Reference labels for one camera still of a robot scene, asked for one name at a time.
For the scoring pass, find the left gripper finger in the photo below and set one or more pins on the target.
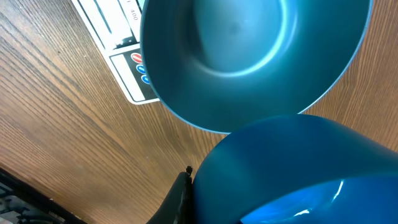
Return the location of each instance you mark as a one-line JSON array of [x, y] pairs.
[[177, 207]]

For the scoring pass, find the blue plastic measuring scoop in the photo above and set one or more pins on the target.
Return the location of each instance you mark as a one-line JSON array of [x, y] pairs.
[[296, 169]]

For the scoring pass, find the teal round bowl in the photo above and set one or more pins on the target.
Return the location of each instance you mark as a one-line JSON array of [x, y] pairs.
[[219, 65]]

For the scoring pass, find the white digital kitchen scale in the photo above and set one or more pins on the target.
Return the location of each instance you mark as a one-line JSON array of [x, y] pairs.
[[115, 26]]

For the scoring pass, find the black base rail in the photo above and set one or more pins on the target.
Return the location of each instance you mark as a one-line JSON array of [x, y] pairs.
[[22, 204]]

